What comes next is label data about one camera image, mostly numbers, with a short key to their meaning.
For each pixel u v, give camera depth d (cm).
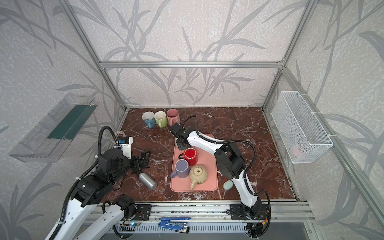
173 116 102
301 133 63
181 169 79
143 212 73
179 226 69
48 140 65
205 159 91
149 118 102
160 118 103
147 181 81
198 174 77
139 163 60
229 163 52
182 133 69
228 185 80
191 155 86
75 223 42
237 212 73
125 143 59
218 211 75
